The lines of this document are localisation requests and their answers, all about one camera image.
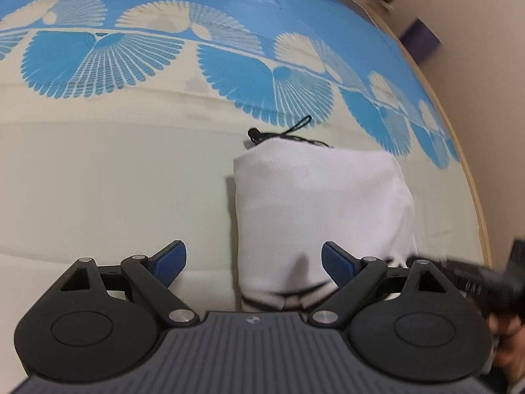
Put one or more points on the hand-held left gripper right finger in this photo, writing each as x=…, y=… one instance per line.
x=336, y=262

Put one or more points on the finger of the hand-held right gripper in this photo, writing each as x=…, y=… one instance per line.
x=467, y=275

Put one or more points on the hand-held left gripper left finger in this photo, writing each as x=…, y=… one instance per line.
x=170, y=260

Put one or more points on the white cloth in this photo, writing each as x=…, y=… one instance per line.
x=320, y=197

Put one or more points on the person's right hand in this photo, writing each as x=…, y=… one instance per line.
x=508, y=336

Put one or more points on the blue cream patterned bed sheet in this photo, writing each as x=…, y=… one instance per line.
x=123, y=152

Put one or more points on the purple object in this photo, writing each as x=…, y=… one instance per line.
x=420, y=41

